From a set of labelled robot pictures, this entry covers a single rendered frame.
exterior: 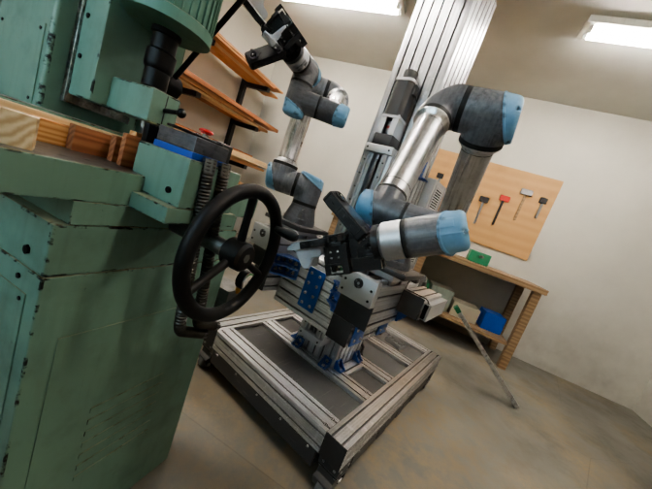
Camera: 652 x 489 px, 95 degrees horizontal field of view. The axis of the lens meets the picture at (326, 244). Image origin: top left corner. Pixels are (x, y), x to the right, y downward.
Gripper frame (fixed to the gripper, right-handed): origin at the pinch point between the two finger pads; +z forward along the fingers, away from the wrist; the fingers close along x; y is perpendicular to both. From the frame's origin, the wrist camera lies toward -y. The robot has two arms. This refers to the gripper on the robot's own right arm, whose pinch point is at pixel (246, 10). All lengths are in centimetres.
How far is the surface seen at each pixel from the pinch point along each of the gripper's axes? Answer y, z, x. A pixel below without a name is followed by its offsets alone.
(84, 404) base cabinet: -68, 23, 63
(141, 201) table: -30, 24, 38
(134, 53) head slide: -25.3, 12.5, -1.0
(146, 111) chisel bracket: -27.0, 15.8, 16.2
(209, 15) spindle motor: -5.9, 10.2, 5.0
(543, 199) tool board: 116, -319, 89
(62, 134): -36.6, 27.5, 19.5
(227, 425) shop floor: -98, -33, 92
